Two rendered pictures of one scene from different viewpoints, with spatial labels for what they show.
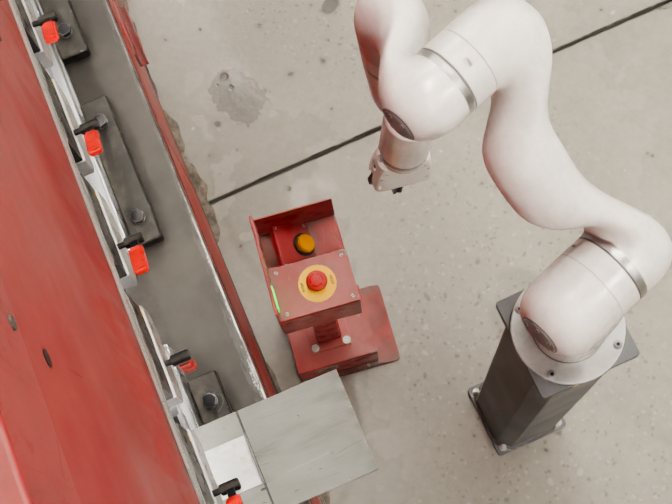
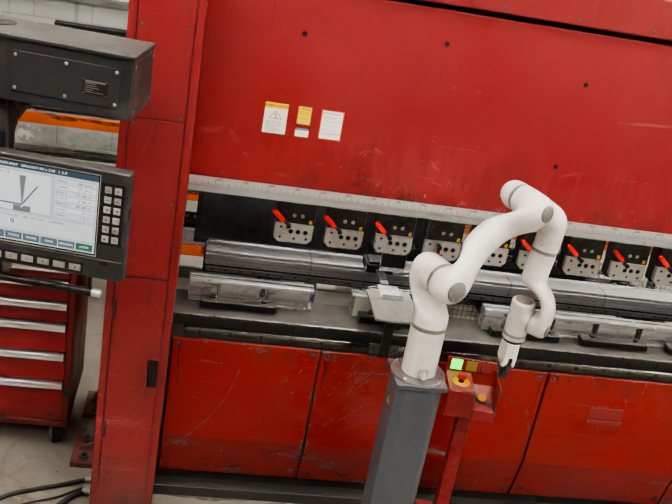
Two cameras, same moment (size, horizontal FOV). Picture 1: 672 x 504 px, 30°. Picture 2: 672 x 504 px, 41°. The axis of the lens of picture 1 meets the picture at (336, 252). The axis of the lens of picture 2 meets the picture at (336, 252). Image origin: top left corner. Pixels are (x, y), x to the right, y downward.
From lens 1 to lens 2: 3.16 m
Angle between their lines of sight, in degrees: 69
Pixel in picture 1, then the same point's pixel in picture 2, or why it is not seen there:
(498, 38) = (533, 193)
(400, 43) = not seen: hidden behind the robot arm
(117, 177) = not seen: hidden behind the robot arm
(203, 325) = (450, 333)
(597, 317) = (424, 259)
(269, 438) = (398, 304)
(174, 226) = (496, 340)
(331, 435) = (394, 314)
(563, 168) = (484, 231)
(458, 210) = not seen: outside the picture
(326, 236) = (484, 407)
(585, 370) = (396, 368)
